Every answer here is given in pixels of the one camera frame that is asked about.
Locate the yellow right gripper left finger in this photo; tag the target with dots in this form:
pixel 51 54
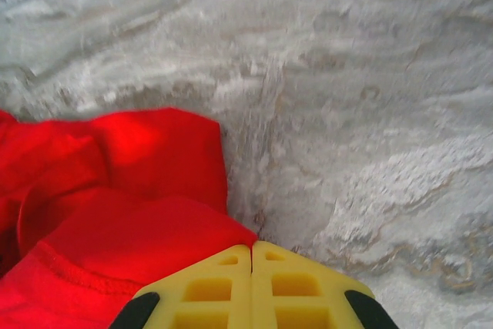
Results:
pixel 215 294

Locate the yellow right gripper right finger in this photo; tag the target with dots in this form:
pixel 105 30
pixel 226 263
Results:
pixel 296 294

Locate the red printed t-shirt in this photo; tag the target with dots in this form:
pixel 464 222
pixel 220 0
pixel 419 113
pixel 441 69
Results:
pixel 115 229

